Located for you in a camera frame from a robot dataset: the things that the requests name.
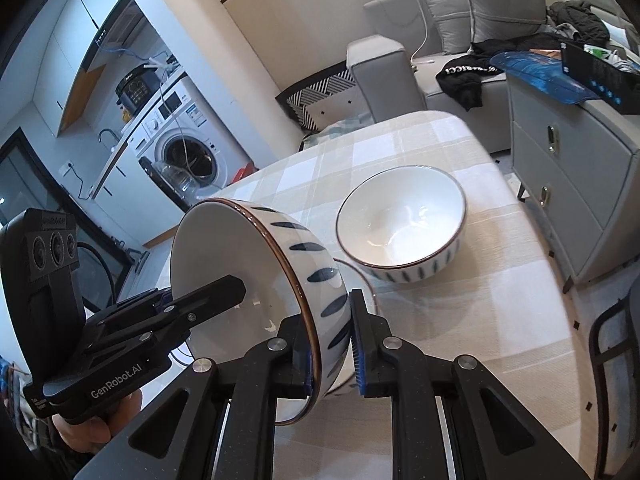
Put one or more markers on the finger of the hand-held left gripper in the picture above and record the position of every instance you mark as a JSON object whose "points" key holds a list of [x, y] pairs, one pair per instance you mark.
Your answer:
{"points": [[215, 292], [130, 307]]}

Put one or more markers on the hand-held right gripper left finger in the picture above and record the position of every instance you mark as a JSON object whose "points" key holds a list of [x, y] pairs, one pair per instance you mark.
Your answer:
{"points": [[290, 345]]}

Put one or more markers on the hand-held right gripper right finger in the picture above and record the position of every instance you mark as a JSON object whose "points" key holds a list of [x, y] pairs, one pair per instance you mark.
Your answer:
{"points": [[357, 340]]}

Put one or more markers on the white bowl blue leaf pattern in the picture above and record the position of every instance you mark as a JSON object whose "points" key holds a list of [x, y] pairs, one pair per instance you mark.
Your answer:
{"points": [[400, 220], [225, 250]]}

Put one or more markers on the white plate with dark rim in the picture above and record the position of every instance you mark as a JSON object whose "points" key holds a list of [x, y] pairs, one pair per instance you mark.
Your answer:
{"points": [[362, 285]]}

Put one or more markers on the person's left hand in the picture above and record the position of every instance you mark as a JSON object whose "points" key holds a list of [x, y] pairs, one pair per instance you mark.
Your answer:
{"points": [[90, 430]]}

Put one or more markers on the red bag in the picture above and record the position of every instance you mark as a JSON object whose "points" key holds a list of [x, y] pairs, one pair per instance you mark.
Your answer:
{"points": [[244, 174]]}

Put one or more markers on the white kitchen counter cabinets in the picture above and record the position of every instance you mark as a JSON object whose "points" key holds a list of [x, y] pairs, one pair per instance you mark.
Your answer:
{"points": [[120, 170]]}

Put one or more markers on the kitchen faucet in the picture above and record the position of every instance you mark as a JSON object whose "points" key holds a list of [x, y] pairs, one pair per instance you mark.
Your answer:
{"points": [[107, 130]]}

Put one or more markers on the white washing machine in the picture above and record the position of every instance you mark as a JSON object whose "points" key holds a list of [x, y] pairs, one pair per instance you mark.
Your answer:
{"points": [[200, 110]]}

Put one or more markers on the pale blue cloth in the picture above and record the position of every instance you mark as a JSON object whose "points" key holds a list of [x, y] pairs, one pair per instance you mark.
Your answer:
{"points": [[340, 130]]}

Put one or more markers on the black pressure cooker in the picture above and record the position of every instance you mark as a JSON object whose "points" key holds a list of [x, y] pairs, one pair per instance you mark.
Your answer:
{"points": [[135, 90]]}

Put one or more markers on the black white patterned basket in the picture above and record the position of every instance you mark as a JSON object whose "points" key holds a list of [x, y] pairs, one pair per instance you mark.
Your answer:
{"points": [[320, 95]]}

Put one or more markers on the black chair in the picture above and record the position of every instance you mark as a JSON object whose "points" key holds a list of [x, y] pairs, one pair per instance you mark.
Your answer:
{"points": [[597, 350]]}

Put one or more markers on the white upper cabinets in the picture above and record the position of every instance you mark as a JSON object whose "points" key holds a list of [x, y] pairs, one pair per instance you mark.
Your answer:
{"points": [[75, 60]]}

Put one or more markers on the grey sofa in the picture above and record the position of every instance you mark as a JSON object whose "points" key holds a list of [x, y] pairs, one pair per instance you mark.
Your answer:
{"points": [[380, 75]]}

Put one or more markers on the black garment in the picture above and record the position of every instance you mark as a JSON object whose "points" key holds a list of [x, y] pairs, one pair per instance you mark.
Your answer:
{"points": [[460, 82]]}

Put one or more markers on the grey drawer cabinet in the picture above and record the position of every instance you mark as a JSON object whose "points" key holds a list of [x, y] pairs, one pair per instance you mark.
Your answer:
{"points": [[575, 160]]}

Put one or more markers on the range hood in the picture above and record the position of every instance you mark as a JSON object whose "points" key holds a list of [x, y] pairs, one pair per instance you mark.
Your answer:
{"points": [[120, 25]]}

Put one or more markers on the blue plastic bag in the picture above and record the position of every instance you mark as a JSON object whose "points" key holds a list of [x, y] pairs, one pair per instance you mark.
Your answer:
{"points": [[540, 72]]}

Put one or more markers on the grey cushion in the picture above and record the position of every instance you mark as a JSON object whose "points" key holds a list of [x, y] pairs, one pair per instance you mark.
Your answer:
{"points": [[500, 0], [440, 5]]}

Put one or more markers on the dark box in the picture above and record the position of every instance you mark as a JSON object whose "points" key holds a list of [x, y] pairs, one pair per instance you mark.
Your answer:
{"points": [[605, 80]]}

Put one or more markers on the dark clothes pile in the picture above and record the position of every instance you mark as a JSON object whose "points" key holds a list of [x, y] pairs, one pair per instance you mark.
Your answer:
{"points": [[575, 17]]}

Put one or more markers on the white wall outlet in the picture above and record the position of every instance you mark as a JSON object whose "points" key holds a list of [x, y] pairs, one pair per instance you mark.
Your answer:
{"points": [[67, 167]]}

